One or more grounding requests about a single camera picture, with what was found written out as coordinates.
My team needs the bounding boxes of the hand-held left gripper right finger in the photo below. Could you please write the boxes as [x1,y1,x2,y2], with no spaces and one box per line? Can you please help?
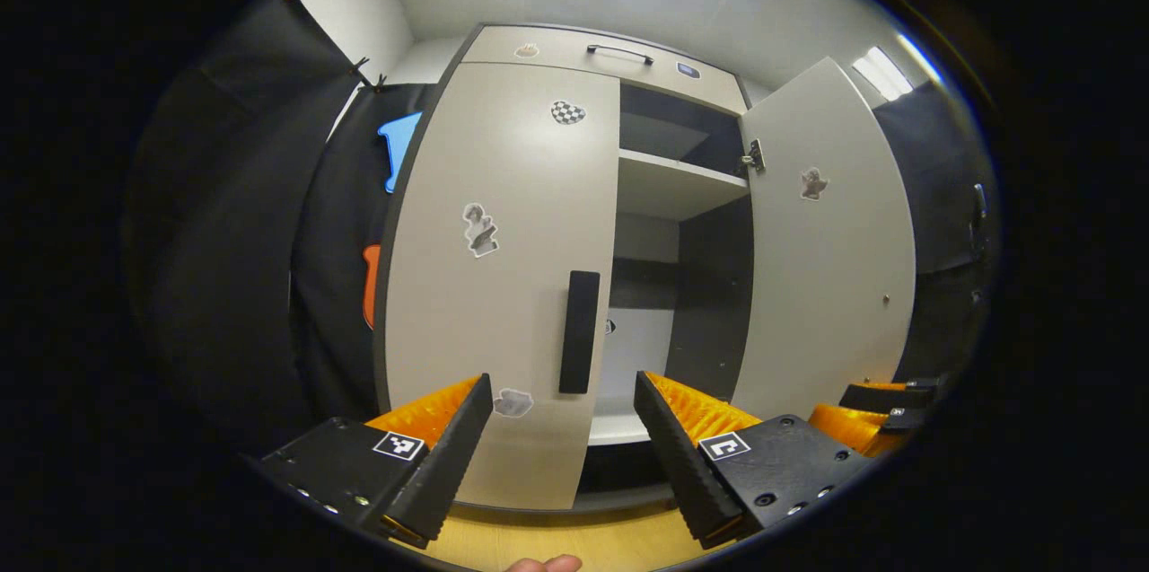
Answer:
[634,370,876,550]

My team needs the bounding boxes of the thin metal drawer handle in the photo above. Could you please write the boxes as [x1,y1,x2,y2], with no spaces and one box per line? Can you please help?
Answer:
[587,44,654,66]

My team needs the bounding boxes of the beige cabinet drawer front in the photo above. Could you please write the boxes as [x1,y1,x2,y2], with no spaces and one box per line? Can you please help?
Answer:
[460,24,748,117]

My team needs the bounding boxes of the small ceiling light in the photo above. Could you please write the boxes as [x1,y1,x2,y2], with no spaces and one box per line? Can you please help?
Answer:
[853,47,915,102]

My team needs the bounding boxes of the black backdrop cloth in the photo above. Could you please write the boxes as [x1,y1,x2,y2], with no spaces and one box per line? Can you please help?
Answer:
[135,0,441,452]

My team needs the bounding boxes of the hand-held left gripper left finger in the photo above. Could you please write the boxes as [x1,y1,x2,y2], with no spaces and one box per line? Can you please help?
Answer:
[256,373,495,549]

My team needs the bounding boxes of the white cabinet base shelf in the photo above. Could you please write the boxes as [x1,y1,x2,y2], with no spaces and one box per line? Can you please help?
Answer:
[588,412,654,447]

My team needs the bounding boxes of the black left door handle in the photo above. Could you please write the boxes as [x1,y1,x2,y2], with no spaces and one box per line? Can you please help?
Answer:
[558,270,601,395]

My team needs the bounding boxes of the beige cabinet door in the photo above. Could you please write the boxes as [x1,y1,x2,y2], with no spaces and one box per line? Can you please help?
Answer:
[732,57,917,420]
[384,62,622,510]

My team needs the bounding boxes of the beige double-door shoe cabinet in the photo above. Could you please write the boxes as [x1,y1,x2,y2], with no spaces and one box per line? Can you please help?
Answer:
[373,22,918,515]

